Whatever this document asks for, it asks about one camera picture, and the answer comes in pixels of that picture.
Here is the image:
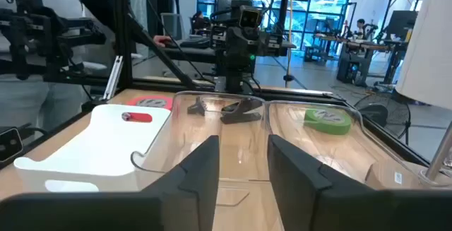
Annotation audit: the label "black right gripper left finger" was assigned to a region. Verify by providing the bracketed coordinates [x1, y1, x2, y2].
[0, 134, 220, 231]

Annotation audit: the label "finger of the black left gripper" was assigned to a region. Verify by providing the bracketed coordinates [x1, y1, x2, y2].
[210, 24, 229, 50]
[265, 32, 296, 57]

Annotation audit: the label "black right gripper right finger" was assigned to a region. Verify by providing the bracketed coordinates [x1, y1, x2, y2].
[267, 134, 452, 231]

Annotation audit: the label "black stapler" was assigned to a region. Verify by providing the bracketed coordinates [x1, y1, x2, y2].
[220, 97, 264, 125]

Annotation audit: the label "green tape roll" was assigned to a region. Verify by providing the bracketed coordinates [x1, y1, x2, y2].
[304, 107, 352, 136]

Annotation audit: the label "red tape roll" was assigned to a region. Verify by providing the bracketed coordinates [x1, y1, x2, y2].
[121, 95, 174, 124]

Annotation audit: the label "thin yellow pole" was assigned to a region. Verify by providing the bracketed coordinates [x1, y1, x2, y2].
[283, 0, 296, 82]

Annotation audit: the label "black keyboard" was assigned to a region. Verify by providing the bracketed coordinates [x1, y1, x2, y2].
[178, 36, 213, 50]

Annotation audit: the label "person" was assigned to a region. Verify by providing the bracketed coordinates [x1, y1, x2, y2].
[0, 0, 88, 146]
[355, 18, 369, 40]
[191, 10, 206, 37]

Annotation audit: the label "black desk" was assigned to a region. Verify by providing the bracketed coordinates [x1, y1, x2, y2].
[165, 40, 298, 65]

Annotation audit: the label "grey monitor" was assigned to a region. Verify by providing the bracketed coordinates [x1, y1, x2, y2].
[160, 12, 185, 42]

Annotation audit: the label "person's hand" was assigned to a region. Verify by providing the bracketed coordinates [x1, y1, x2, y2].
[153, 35, 173, 48]

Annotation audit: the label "clear plastic bin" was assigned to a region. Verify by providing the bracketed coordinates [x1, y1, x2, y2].
[130, 90, 271, 207]
[264, 100, 452, 189]

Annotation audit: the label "wooden workbench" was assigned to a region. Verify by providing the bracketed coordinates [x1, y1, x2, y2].
[312, 32, 409, 88]

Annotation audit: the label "black computer tower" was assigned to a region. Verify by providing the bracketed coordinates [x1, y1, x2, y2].
[336, 56, 371, 86]

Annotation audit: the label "white plastic bin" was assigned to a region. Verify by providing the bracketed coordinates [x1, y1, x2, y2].
[13, 103, 172, 194]

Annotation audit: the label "silver aluminium bar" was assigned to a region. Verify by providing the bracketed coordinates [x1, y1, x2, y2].
[102, 54, 124, 101]

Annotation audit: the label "black floor fan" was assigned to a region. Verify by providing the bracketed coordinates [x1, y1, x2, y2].
[352, 92, 413, 146]

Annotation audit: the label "black monitor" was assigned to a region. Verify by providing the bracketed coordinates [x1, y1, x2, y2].
[386, 10, 420, 42]

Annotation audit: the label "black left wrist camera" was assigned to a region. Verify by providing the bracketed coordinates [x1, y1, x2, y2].
[239, 5, 263, 29]

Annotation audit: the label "black aluminium table frame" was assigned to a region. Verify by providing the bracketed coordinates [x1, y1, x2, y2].
[0, 0, 431, 171]

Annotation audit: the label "black table-level camera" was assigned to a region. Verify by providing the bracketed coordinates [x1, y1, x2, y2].
[0, 126, 24, 163]

